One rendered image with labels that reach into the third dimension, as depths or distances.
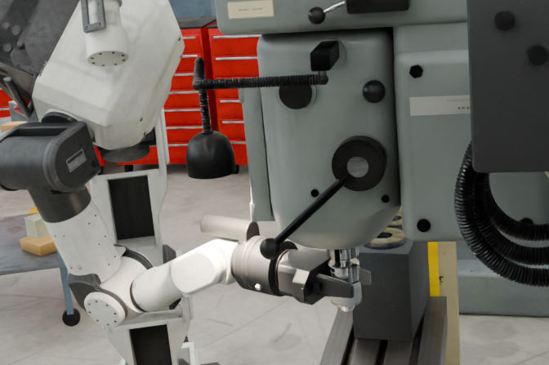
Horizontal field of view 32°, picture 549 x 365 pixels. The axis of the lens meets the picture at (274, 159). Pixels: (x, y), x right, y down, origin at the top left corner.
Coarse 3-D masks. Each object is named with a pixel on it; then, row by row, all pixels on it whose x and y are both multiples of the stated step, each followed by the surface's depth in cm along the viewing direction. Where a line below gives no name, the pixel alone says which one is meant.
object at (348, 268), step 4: (332, 260) 142; (352, 260) 141; (356, 260) 141; (328, 264) 141; (332, 264) 141; (348, 264) 140; (352, 264) 140; (356, 264) 140; (328, 268) 141; (332, 268) 140; (336, 268) 139; (340, 268) 139; (344, 268) 139; (348, 268) 139; (352, 268) 139; (356, 268) 140; (332, 272) 140; (336, 272) 140; (340, 272) 139; (344, 272) 139; (348, 272) 139; (352, 272) 140
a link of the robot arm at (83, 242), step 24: (96, 216) 163; (72, 240) 161; (96, 240) 163; (72, 264) 164; (96, 264) 164; (120, 264) 169; (72, 288) 167; (96, 288) 164; (96, 312) 166; (120, 312) 164
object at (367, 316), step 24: (384, 240) 186; (408, 240) 188; (360, 264) 185; (384, 264) 184; (408, 264) 183; (384, 288) 185; (408, 288) 184; (360, 312) 188; (384, 312) 187; (408, 312) 185; (360, 336) 190; (384, 336) 188; (408, 336) 187
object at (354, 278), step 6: (330, 276) 141; (336, 276) 140; (342, 276) 139; (348, 276) 139; (354, 276) 140; (348, 282) 140; (354, 282) 140; (360, 282) 142; (360, 288) 142; (360, 294) 142; (336, 300) 141; (342, 300) 141; (348, 300) 140; (354, 300) 141; (360, 300) 142; (342, 306) 141; (348, 306) 141
